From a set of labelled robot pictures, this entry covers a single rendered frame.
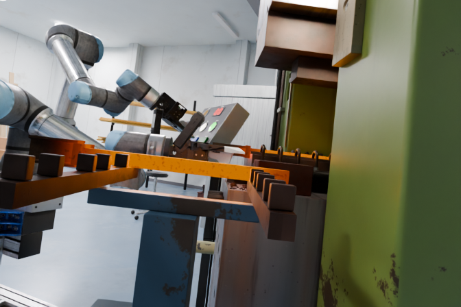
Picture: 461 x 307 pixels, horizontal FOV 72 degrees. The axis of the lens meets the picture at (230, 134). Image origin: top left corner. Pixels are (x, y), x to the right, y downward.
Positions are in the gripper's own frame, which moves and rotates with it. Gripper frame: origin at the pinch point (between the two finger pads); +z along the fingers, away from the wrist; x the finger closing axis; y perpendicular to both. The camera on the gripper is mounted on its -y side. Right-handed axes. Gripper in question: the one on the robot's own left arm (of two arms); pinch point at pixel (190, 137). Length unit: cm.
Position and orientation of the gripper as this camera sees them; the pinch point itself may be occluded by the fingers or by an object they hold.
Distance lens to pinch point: 129.5
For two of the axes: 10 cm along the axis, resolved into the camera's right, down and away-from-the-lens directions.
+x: -4.7, 0.0, 8.8
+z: 7.0, 6.0, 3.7
